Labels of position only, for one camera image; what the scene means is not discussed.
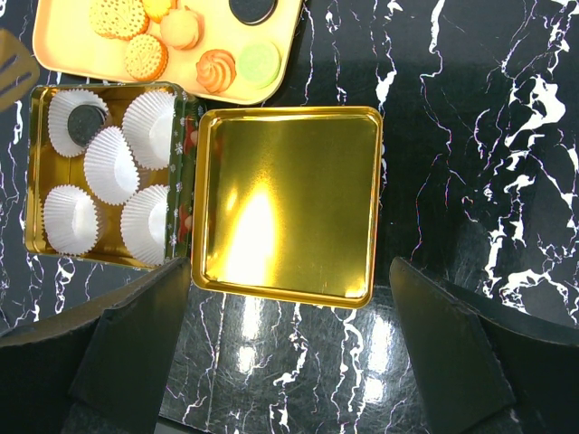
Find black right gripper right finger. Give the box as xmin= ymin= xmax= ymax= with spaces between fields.
xmin=390 ymin=258 xmax=578 ymax=433

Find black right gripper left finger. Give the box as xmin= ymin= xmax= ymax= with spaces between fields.
xmin=1 ymin=258 xmax=190 ymax=433

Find black sandwich cookie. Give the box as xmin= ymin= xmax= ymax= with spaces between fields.
xmin=229 ymin=0 xmax=278 ymax=25
xmin=67 ymin=104 xmax=109 ymax=148

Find metal tongs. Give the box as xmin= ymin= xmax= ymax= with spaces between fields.
xmin=0 ymin=28 xmax=40 ymax=112

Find large round dotted biscuit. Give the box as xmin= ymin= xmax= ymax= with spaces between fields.
xmin=89 ymin=0 xmax=149 ymax=41

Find white paper cup bottom-left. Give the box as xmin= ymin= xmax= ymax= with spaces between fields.
xmin=43 ymin=184 xmax=101 ymax=256

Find white paper cup bottom-right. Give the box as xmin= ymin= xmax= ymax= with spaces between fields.
xmin=120 ymin=184 xmax=168 ymax=266

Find white paper cup centre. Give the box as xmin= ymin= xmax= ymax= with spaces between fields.
xmin=83 ymin=127 xmax=140 ymax=205

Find green decorated cookie tin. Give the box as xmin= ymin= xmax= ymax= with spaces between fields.
xmin=24 ymin=82 xmax=204 ymax=268

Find gold tin lid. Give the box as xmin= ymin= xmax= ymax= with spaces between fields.
xmin=191 ymin=106 xmax=383 ymax=308

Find white paper cup top-right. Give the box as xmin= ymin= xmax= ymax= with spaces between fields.
xmin=122 ymin=90 xmax=176 ymax=170

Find white paper cup top-left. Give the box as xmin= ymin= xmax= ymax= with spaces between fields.
xmin=48 ymin=90 xmax=109 ymax=157

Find small round dotted biscuit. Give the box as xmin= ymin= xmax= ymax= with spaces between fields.
xmin=124 ymin=33 xmax=168 ymax=81

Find orange swirl cookie lower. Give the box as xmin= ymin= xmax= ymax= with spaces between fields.
xmin=196 ymin=49 xmax=236 ymax=94

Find green sandwich cookie right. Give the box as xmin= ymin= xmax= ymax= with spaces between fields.
xmin=236 ymin=41 xmax=280 ymax=89

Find yellow plastic tray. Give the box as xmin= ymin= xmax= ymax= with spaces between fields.
xmin=33 ymin=0 xmax=302 ymax=105

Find plain orange macaron cookie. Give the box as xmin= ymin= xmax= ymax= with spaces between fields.
xmin=160 ymin=6 xmax=204 ymax=50

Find orange fish cookie centre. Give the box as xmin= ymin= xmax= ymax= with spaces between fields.
xmin=142 ymin=0 xmax=177 ymax=24

